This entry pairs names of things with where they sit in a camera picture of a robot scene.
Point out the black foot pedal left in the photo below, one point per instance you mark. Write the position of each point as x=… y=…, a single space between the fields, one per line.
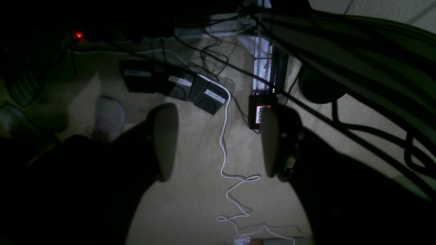
x=141 y=76

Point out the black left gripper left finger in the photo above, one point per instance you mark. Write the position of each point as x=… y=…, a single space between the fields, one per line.
x=163 y=143

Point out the black foot pedal right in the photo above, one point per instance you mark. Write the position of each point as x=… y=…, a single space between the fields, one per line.
x=207 y=94

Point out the black foot pedal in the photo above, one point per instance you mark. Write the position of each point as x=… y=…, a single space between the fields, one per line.
x=207 y=94
x=178 y=84
x=141 y=76

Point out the red lit power strip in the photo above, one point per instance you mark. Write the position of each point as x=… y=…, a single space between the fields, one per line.
x=93 y=36

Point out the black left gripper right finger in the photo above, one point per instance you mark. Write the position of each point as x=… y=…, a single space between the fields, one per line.
x=346 y=201

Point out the aluminium frame leg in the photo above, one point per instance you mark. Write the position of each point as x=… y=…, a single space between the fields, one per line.
x=269 y=62

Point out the person dark trouser leg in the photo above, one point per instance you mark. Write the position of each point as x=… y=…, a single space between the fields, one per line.
x=79 y=193

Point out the black foot pedal middle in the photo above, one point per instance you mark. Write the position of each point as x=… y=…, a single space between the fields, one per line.
x=178 y=84

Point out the black box red label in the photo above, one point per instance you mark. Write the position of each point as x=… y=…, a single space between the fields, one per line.
x=256 y=104

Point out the white sneaker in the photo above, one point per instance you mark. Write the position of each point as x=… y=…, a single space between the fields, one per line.
x=109 y=122

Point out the black round caster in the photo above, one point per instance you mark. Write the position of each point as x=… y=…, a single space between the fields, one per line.
x=318 y=88

